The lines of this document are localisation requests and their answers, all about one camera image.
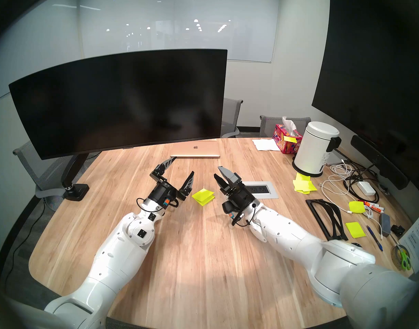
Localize grey table power outlet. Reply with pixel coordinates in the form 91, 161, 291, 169
243, 181, 279, 199

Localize white paper napkin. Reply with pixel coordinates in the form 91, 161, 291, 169
253, 138, 281, 151

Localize long white cable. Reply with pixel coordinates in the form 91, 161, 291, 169
319, 177, 384, 242

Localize flat yellow sticky note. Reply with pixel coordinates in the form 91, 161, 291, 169
345, 222, 366, 239

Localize black floor cable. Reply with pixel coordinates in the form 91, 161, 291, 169
1, 202, 46, 291

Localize rose gold laptop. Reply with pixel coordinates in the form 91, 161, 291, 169
170, 141, 220, 158

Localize white box device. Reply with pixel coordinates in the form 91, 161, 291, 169
325, 149, 347, 166

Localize curved black monitor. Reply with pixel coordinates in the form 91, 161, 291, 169
9, 49, 228, 160

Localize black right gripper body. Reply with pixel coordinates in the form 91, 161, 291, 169
225, 184, 260, 216

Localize yellow sticky note pad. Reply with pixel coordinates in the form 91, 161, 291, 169
192, 188, 216, 206

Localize clear tape roll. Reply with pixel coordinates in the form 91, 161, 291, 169
392, 244, 412, 271

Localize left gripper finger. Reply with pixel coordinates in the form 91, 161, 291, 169
150, 157, 178, 182
177, 171, 195, 200

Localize black frame stand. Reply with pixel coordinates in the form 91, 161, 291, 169
306, 199, 347, 241

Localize grey rectangular block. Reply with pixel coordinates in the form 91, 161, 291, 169
379, 214, 391, 237

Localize colourful floral tissue box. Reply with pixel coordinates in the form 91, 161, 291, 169
272, 124, 303, 155

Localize large black wall television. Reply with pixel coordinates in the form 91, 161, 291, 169
311, 0, 419, 181

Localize white power adapter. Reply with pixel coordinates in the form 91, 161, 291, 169
357, 181, 376, 196

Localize white cylindrical trash bin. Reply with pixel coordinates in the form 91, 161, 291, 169
292, 121, 342, 177

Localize white printed paper sheet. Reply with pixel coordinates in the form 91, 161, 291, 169
398, 207, 419, 274

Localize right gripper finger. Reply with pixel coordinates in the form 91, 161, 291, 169
214, 174, 229, 196
218, 166, 243, 189

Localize loose yellow sticky note pile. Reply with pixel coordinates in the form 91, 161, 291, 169
293, 173, 318, 194

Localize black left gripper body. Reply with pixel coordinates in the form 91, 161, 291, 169
147, 180, 180, 209

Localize glass wall whiteboard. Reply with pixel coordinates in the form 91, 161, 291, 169
79, 0, 280, 63

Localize blue pen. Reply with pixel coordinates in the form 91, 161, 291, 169
366, 225, 384, 252

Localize green handled scissors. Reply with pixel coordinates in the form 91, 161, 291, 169
399, 249, 412, 271

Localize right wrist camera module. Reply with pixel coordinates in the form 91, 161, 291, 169
222, 201, 242, 226

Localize white coiled cable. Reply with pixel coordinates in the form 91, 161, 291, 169
327, 162, 354, 178

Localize black video sound bar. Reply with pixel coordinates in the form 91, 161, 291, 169
351, 135, 409, 190

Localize grey mesh office chair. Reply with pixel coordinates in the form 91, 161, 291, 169
13, 141, 76, 209
220, 98, 243, 138
259, 115, 311, 138

